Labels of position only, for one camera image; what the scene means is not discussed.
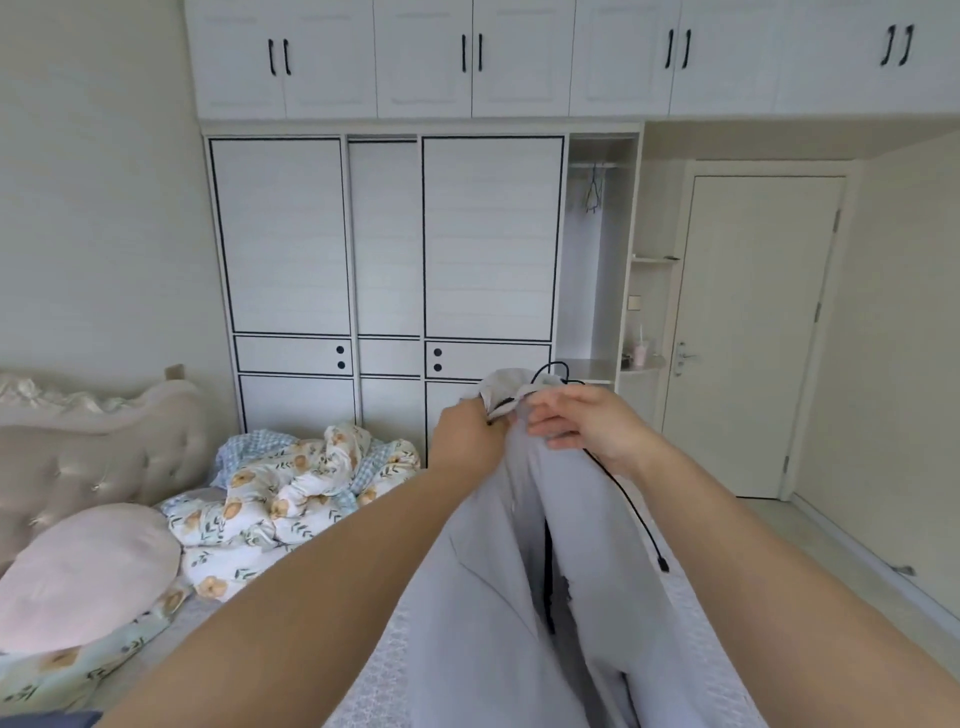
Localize white quilted bed sheet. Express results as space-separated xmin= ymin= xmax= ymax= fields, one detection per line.
xmin=322 ymin=476 xmax=768 ymax=728

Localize person's left hand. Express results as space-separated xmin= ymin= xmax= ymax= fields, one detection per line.
xmin=429 ymin=396 xmax=514 ymax=477

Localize floral duvet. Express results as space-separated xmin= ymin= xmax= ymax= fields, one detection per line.
xmin=159 ymin=423 xmax=422 ymax=603

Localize white overhead cabinets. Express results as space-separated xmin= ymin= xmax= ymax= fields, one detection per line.
xmin=183 ymin=0 xmax=960 ymax=123

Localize cream room door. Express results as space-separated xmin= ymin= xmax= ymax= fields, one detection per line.
xmin=659 ymin=175 xmax=849 ymax=501

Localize person's right forearm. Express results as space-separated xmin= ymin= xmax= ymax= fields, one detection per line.
xmin=622 ymin=438 xmax=960 ymax=728

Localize row of black cabinet handles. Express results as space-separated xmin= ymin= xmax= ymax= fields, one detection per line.
xmin=267 ymin=24 xmax=917 ymax=77

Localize black drawstring cord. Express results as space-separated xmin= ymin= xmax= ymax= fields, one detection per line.
xmin=487 ymin=361 xmax=672 ymax=576

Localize person's right hand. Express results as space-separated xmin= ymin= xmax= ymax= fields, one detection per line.
xmin=525 ymin=385 xmax=663 ymax=483

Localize white wardrobe with black trim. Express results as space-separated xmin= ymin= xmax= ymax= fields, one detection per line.
xmin=201 ymin=122 xmax=646 ymax=470

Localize dark blue cloth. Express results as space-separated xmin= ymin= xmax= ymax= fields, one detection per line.
xmin=0 ymin=710 xmax=104 ymax=728

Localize person's left forearm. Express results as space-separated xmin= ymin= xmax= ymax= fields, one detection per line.
xmin=97 ymin=448 xmax=520 ymax=728

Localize pale green floral pillow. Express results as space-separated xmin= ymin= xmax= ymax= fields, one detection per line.
xmin=0 ymin=576 xmax=198 ymax=715

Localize beige tufted headboard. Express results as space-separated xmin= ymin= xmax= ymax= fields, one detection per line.
xmin=0 ymin=371 xmax=213 ymax=575

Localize light grey garment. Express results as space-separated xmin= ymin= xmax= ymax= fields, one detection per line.
xmin=405 ymin=367 xmax=740 ymax=728

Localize pink round pillow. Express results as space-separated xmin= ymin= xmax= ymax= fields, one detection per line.
xmin=0 ymin=502 xmax=184 ymax=655

